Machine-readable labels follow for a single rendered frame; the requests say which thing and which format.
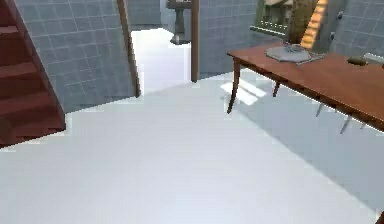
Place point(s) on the brown wooden table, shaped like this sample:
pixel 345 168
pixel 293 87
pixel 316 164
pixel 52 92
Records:
pixel 336 81

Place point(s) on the brown oval food item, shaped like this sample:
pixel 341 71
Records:
pixel 356 60

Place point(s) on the grey metal chair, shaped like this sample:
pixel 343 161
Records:
pixel 343 120

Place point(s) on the grey pedestal table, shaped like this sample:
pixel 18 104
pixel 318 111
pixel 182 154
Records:
pixel 179 23

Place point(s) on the brown wooden door frame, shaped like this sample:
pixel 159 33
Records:
pixel 195 40

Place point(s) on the pale grey flat object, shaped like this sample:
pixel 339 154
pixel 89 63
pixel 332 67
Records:
pixel 375 58

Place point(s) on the grey round plate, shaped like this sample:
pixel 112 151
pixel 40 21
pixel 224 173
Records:
pixel 287 54

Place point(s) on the green framed window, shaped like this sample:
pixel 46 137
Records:
pixel 273 16

